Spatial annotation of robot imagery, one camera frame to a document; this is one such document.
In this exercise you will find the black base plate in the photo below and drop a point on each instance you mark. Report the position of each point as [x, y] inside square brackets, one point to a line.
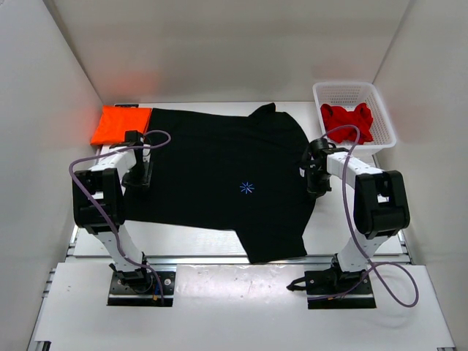
[147, 294]
[333, 289]

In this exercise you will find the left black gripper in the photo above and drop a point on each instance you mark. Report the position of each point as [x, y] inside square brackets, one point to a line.
[144, 181]

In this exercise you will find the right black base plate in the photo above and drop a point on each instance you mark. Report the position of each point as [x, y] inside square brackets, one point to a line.
[333, 289]

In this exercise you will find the white plastic basket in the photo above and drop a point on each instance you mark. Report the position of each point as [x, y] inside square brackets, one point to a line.
[349, 94]

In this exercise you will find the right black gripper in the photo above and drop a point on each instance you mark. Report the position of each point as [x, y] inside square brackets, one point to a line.
[314, 189]

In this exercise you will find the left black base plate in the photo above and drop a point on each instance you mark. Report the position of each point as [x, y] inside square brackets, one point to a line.
[147, 294]

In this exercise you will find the black t shirt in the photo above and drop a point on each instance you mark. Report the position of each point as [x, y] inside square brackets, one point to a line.
[239, 173]

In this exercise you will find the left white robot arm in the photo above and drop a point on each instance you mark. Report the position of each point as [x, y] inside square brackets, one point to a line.
[98, 200]

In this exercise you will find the red t shirt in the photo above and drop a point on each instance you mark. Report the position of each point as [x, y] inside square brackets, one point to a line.
[336, 116]

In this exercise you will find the orange t shirt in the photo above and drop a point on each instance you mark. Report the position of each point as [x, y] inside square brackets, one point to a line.
[116, 121]

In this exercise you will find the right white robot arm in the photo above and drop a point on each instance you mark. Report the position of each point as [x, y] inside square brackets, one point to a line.
[380, 207]

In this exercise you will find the aluminium rail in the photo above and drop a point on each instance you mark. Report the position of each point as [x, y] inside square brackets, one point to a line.
[233, 260]

